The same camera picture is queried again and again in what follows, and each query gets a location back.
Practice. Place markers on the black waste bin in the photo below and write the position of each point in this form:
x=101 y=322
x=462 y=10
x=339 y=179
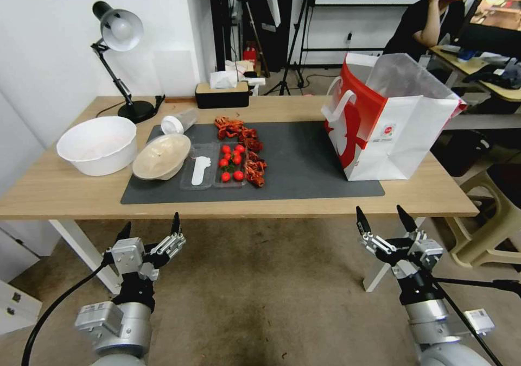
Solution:
x=460 y=152

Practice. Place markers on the black computer monitor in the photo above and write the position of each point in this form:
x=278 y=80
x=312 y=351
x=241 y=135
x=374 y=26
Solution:
x=492 y=11

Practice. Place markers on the small red box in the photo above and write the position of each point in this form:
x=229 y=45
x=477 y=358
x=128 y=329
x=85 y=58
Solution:
x=250 y=53

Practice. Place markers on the red and white delivery bag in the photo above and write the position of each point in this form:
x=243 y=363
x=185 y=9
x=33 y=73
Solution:
x=390 y=138

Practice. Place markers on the person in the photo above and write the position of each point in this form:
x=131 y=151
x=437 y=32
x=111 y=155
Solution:
x=423 y=24

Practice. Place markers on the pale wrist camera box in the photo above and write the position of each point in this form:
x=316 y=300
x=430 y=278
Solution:
x=128 y=256
x=427 y=252

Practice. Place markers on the black tripod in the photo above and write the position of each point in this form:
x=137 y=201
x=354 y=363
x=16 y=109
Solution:
x=295 y=48

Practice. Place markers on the black desk lamp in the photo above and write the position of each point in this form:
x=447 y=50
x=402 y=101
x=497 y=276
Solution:
x=120 y=28

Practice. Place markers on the wooden office desk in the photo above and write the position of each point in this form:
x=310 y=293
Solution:
x=456 y=58

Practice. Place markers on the beige paper bowl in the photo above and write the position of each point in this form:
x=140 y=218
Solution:
x=160 y=158

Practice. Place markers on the red crayfish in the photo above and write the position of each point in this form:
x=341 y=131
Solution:
x=256 y=166
x=247 y=134
x=226 y=125
x=256 y=180
x=254 y=156
x=253 y=143

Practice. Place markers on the clear disposable takeout box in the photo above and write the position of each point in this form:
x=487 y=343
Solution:
x=203 y=182

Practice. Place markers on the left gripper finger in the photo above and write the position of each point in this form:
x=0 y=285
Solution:
x=171 y=241
x=124 y=232

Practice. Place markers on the black bag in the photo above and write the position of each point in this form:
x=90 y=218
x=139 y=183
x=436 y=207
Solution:
x=494 y=77

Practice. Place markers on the dark grey table mat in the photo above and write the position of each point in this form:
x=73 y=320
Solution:
x=301 y=166

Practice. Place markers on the white plastic spoon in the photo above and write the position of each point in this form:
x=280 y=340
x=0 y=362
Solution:
x=199 y=170

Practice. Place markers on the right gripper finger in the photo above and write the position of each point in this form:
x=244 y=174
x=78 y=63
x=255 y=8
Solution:
x=409 y=221
x=372 y=239

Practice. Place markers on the beige plastic stool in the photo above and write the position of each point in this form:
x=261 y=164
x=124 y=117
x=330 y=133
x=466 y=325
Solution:
x=496 y=219

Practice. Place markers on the large white plastic bowl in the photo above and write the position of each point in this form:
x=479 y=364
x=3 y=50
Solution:
x=97 y=146

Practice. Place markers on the clear cup with white lid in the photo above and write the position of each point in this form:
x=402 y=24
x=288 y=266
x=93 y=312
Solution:
x=181 y=121

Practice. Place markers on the black tissue box wooden lid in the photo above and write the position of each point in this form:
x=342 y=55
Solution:
x=222 y=97

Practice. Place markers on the white drawer cabinet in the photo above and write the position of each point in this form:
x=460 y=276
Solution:
x=16 y=301

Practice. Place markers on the white tissue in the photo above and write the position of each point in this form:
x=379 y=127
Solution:
x=223 y=80

